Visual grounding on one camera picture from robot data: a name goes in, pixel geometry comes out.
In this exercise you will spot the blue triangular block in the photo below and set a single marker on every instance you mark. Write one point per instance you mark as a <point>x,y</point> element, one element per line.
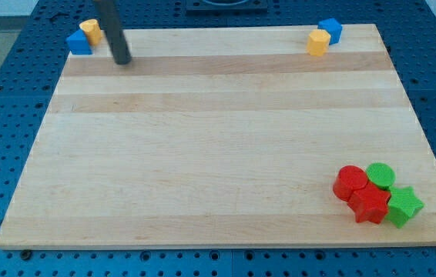
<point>78,43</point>

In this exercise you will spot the yellow cylinder block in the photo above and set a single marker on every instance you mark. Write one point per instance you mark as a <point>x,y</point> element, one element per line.
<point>92,31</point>

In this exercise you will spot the red cylinder block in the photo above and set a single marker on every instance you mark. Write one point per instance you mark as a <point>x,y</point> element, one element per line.
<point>349,179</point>

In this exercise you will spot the red star block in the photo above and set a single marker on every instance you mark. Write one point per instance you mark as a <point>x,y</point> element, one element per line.
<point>369,204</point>

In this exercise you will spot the yellow hexagon block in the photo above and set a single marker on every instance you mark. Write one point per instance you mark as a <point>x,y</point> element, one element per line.
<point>318,42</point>

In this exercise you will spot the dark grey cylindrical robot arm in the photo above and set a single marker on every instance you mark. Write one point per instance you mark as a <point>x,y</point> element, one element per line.
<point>112,27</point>

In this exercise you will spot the green star block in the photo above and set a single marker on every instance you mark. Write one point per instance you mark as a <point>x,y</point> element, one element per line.
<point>403,205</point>

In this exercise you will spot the green cylinder block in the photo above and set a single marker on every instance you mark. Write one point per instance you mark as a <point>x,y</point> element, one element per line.
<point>381,174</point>

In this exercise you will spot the light wooden board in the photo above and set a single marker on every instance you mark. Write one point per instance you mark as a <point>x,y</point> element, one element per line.
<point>220,138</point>

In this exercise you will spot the blue pentagon block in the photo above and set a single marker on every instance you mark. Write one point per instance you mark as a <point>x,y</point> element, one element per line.
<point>333,27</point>

